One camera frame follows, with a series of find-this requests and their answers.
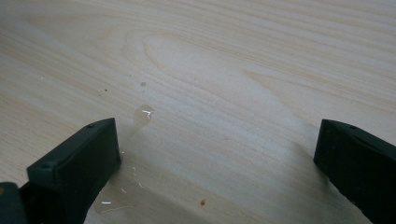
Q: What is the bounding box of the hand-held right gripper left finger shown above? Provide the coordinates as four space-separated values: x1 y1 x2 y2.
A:
18 118 122 224

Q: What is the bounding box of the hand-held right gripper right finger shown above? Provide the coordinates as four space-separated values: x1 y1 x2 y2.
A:
313 119 396 224

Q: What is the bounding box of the clear plastic film piece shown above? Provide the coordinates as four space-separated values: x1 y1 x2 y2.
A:
92 104 156 216

